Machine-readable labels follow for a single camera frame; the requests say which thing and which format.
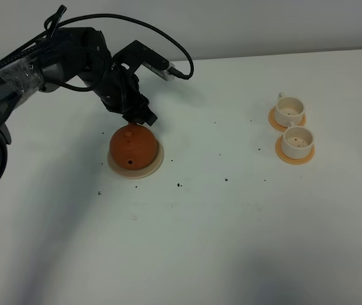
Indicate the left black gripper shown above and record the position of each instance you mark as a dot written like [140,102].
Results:
[117,92]

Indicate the brown clay teapot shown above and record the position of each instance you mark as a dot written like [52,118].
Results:
[133,147]

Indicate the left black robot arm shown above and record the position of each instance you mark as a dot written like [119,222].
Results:
[76,59]

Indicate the cream teapot saucer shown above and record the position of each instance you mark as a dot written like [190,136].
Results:
[137,174]

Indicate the far orange coaster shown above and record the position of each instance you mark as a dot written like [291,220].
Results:
[278,127]

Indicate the orange coaster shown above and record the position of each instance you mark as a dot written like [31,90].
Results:
[291,161]
[278,127]

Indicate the near orange coaster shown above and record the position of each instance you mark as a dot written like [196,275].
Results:
[291,161]

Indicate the far white teacup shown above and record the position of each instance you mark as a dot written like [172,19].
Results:
[288,111]

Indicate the white teacup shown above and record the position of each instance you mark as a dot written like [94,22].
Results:
[297,142]
[288,111]

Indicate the near white teacup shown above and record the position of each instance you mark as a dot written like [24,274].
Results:
[297,142]

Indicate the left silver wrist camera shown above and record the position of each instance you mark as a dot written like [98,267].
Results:
[155,63]

